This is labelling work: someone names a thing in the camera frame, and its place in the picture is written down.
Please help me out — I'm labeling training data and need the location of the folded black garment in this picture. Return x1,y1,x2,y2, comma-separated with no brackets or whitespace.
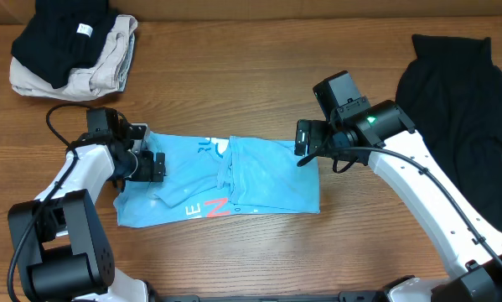
11,0,118,89

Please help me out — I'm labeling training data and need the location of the folded beige garment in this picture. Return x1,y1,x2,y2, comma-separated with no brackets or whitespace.
9,14,138,102

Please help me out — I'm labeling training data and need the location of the black garment on right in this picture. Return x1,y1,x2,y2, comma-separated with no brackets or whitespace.
396,34,502,232

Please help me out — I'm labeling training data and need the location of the light blue t-shirt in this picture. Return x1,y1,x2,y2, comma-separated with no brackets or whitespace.
114,133,320,228

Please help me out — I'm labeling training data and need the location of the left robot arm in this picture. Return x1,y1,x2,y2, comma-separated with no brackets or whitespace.
7,122,164,301

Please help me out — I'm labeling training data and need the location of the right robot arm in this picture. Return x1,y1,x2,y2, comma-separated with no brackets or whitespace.
295,98,502,301

